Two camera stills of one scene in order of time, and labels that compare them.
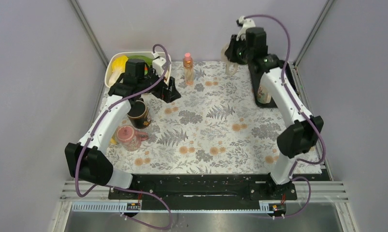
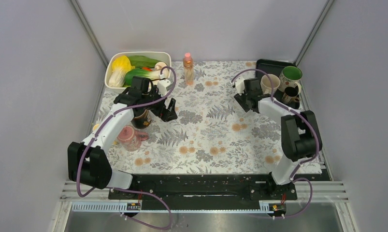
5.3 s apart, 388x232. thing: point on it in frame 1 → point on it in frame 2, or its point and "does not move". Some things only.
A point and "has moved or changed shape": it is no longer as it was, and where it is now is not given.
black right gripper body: [237, 53] → [243, 100]
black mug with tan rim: [138, 115] does not move
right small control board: [276, 207] does not move
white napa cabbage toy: [118, 67] does not move
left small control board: [133, 206] does not move
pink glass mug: [130, 139] does not move
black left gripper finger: [172, 87] → [172, 105]
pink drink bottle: [188, 66] does not move
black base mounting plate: [205, 188] does not move
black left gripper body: [159, 90] → [157, 108]
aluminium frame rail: [99, 194] does not move
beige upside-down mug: [231, 67] has moved or changed shape
